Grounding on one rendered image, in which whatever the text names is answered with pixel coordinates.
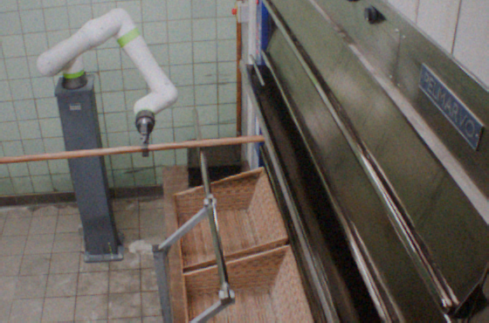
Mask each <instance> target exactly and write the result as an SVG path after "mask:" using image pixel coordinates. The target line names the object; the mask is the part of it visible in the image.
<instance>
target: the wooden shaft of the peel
mask: <svg viewBox="0 0 489 323"><path fill-rule="evenodd" d="M259 141H265V138H264V136H263V135H253V136H241V137H230V138H220V139H208V140H198V141H178V142H166V143H156V144H148V149H145V150H141V145H135V146H125V147H115V148H96V149H86V150H76V151H66V152H57V153H48V154H38V155H20V156H12V157H3V158H0V164H3V163H11V164H12V163H20V162H38V161H48V160H57V159H65V158H75V157H84V156H91V157H94V156H103V155H123V154H133V153H143V152H154V151H163V150H174V149H185V148H205V147H216V146H226V144H238V143H248V142H259Z"/></svg>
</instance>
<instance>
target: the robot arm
mask: <svg viewBox="0 0 489 323"><path fill-rule="evenodd" d="M111 37H113V38H114V39H115V41H117V42H118V44H119V45H120V46H121V49H122V50H123V51H124V52H125V53H126V54H127V56H128V57H129V58H130V59H131V60H132V62H133V63H134V64H135V66H136V67H137V68H138V70H139V71H140V72H141V76H142V77H143V78H144V79H145V81H146V82H147V84H148V86H149V87H150V89H151V91H152V93H150V94H148V95H147V96H145V97H143V98H141V99H140V100H138V101H137V102H136V103H135V105H134V114H135V121H134V123H135V126H136V128H137V130H138V132H139V133H140V134H141V139H142V140H141V150H145V149H148V144H149V141H148V140H149V136H150V134H151V133H152V132H153V129H154V127H155V123H156V122H157V121H158V120H156V119H155V116H156V115H157V114H158V113H159V112H161V111H162V110H164V109H166V108H168V106H170V105H173V104H175V103H176V101H177V99H178V91H177V89H176V88H175V86H174V85H173V83H172V82H171V81H170V80H169V78H168V77H167V76H166V74H165V73H164V72H163V70H162V69H161V67H160V66H159V65H158V64H157V62H156V61H155V58H154V57H153V55H152V53H151V52H150V50H149V48H148V47H147V45H146V43H145V41H144V37H143V36H142V35H141V34H140V32H139V30H138V29H137V27H136V25H135V24H134V21H133V20H132V18H131V17H130V16H129V14H128V13H127V12H126V11H125V10H123V9H121V8H117V9H115V10H111V11H110V12H108V13H107V14H106V15H105V16H102V17H98V18H95V19H92V20H89V21H88V22H87V23H86V24H85V25H84V26H83V27H82V29H81V30H80V31H78V32H77V33H76V34H74V35H73V36H72V37H70V38H69V39H66V40H64V41H62V42H60V43H59V44H57V45H56V46H54V47H52V48H51V49H50V50H48V51H45V52H44V53H42V54H41V56H40V57H39V58H38V62H37V69H38V71H39V72H40V73H41V74H42V75H43V76H45V77H52V76H53V75H55V74H57V73H59V72H62V76H63V78H62V82H61V85H62V87H63V88H65V89H67V90H76V89H80V88H82V86H85V85H86V84H87V83H88V79H87V77H86V71H85V64H84V59H83V53H85V52H88V51H89V50H90V49H93V48H94V47H97V46H100V45H102V44H104V43H105V42H106V41H107V40H108V39H110V38H111Z"/></svg>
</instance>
